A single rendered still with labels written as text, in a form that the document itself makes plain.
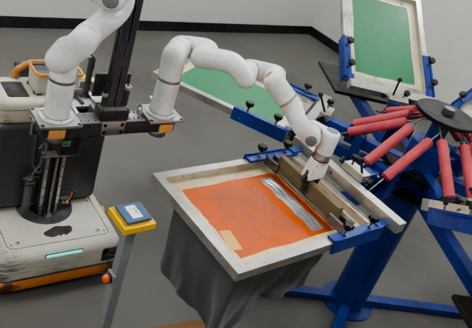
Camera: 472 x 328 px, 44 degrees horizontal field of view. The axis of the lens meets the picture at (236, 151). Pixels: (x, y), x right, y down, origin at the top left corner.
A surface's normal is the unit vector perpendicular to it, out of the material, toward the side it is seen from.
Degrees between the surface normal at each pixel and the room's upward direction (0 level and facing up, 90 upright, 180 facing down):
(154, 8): 90
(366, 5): 32
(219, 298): 92
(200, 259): 91
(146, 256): 0
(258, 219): 0
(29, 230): 0
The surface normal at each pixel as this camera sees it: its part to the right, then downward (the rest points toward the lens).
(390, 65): 0.30, -0.41
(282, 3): 0.58, 0.55
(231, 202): 0.29, -0.82
